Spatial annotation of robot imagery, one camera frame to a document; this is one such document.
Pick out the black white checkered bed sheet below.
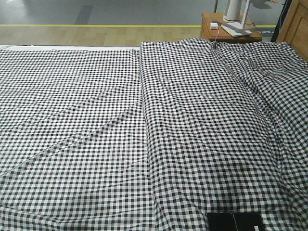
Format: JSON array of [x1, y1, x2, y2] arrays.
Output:
[[0, 49, 155, 231]]

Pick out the black white checkered duvet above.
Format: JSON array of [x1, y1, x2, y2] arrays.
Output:
[[140, 38, 308, 231]]

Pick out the wooden nightstand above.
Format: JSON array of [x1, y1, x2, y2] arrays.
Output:
[[200, 12, 262, 43]]

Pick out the white charger adapter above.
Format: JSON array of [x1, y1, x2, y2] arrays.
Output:
[[210, 22, 219, 30]]

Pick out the wooden headboard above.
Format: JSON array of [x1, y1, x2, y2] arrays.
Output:
[[276, 0, 308, 61]]

